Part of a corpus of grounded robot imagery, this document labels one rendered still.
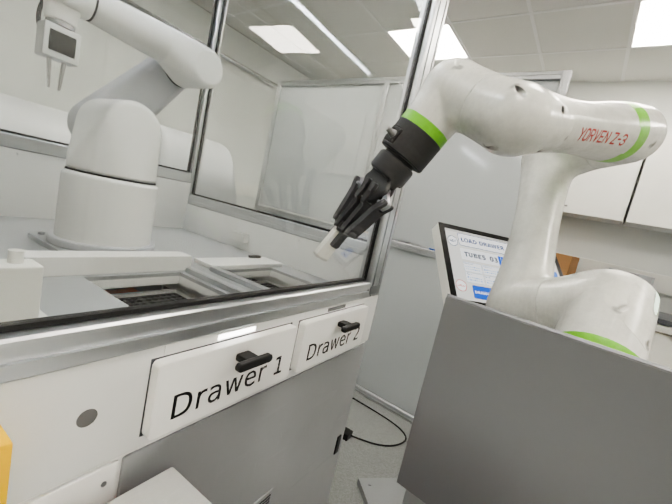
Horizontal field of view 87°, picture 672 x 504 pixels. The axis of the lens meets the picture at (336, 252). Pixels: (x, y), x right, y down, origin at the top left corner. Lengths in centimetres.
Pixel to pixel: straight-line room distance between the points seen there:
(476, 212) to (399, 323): 81
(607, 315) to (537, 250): 22
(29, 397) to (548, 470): 60
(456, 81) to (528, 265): 41
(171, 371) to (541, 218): 78
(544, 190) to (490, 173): 119
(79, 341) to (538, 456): 57
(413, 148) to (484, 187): 151
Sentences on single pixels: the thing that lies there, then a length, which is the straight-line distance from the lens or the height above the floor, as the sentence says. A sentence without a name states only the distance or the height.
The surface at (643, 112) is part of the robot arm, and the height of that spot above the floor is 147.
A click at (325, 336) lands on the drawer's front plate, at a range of 82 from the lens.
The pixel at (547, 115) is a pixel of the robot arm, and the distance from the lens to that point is 59.
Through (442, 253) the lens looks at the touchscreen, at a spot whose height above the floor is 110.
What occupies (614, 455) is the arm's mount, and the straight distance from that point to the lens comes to 57.
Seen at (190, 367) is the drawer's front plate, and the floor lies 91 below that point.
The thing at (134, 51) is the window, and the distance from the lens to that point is 47.
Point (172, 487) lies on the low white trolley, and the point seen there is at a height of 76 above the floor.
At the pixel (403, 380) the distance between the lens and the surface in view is 236.
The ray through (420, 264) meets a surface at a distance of 219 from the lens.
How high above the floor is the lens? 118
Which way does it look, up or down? 7 degrees down
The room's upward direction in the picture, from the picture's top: 13 degrees clockwise
